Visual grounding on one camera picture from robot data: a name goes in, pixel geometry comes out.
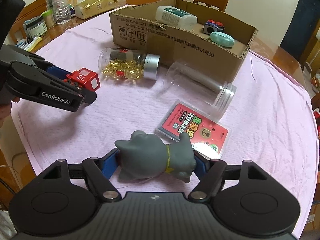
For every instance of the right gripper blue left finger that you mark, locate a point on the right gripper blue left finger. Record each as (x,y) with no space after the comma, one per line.
(109,163)

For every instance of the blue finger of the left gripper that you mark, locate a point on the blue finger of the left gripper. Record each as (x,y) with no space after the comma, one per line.
(85,96)
(57,72)

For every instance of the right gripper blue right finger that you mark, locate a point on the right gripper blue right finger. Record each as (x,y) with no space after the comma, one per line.
(202,165)

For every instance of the red toy train car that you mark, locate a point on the red toy train car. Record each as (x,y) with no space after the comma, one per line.
(84,78)

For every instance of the grey rubber cat toy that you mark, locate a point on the grey rubber cat toy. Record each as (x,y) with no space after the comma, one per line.
(146,156)

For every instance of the white medical cotton swab jar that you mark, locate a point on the white medical cotton swab jar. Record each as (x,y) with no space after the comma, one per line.
(175,17)

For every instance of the teal oval case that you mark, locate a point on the teal oval case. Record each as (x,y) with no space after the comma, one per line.
(222,39)

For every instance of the black toy car red knobs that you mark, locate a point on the black toy car red knobs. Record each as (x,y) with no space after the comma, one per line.
(212,26)

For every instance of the person's left hand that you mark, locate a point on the person's left hand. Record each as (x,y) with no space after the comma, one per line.
(5,110)

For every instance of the red card pack in case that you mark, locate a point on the red card pack in case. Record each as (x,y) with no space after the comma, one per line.
(208,137)

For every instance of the jar of golden capsules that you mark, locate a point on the jar of golden capsules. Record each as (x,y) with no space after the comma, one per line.
(127,64)

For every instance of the white labelled tin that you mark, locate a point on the white labelled tin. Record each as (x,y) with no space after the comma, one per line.
(35,27)

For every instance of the gold foil snack bag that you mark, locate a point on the gold foil snack bag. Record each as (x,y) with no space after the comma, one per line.
(89,8)

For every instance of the plastic water bottle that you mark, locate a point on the plastic water bottle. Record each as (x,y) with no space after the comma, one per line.
(61,10)

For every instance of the clear empty plastic jar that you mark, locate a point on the clear empty plastic jar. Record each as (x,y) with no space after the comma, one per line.
(198,90)

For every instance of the open cardboard box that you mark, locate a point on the open cardboard box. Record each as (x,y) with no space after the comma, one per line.
(135,27)

